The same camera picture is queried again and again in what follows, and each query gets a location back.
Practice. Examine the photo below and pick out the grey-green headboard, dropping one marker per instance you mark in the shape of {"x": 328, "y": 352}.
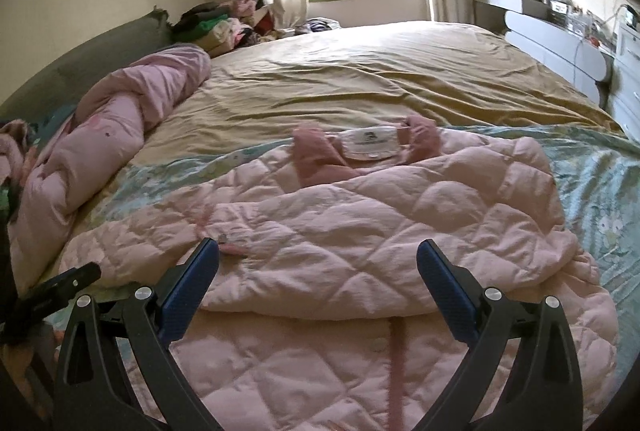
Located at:
{"x": 75, "y": 61}

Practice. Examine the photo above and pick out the white dressing table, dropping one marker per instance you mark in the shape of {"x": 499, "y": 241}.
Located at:
{"x": 545, "y": 36}

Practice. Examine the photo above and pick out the pile of mixed clothes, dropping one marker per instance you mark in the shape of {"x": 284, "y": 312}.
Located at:
{"x": 225, "y": 23}

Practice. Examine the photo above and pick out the pink quilted jacket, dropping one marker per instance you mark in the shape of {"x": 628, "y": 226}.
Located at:
{"x": 350, "y": 221}

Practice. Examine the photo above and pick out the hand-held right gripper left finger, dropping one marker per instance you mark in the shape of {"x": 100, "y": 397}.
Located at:
{"x": 190, "y": 293}

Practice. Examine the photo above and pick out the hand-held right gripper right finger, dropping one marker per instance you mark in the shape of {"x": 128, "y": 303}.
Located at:
{"x": 445, "y": 293}

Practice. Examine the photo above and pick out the pink rolled comforter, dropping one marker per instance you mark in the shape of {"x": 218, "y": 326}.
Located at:
{"x": 100, "y": 136}

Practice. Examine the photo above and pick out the pink floral cloth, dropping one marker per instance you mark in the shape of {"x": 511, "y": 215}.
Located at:
{"x": 12, "y": 151}

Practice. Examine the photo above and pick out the bed with yellow sheet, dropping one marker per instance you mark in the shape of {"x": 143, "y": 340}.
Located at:
{"x": 350, "y": 71}

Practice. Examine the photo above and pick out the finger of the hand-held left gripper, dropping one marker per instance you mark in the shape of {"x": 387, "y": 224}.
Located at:
{"x": 65, "y": 281}

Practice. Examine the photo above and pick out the green cartoon printed blanket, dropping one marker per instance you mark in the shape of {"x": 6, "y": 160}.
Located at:
{"x": 592, "y": 171}

